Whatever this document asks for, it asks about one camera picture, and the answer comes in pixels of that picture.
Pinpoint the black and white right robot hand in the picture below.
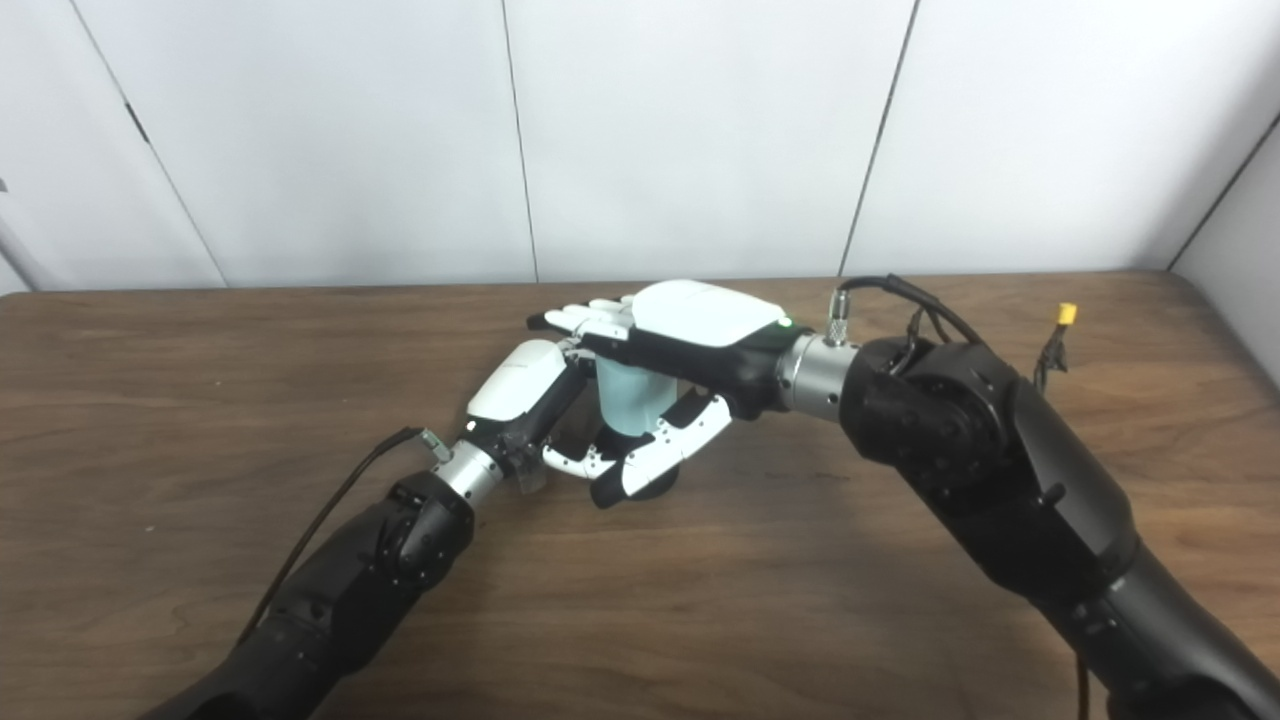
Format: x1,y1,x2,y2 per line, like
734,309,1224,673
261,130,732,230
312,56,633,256
527,280,801,509

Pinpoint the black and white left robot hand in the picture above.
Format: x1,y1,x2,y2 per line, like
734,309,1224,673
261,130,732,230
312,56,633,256
462,338,641,496

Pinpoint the light-blue hose cylinder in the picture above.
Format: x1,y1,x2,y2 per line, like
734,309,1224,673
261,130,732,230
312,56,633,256
595,358,681,438

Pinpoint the black flared nozzle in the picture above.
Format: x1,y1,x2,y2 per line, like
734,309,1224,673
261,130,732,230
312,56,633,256
590,455,681,506

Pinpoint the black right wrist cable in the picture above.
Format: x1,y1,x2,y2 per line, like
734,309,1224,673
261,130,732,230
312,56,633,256
825,273,1091,720

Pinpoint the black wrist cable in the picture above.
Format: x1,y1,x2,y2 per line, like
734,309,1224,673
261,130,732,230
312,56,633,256
235,427,451,646
825,273,1091,720

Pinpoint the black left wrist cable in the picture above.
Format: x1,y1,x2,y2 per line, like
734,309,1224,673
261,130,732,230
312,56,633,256
235,427,451,646

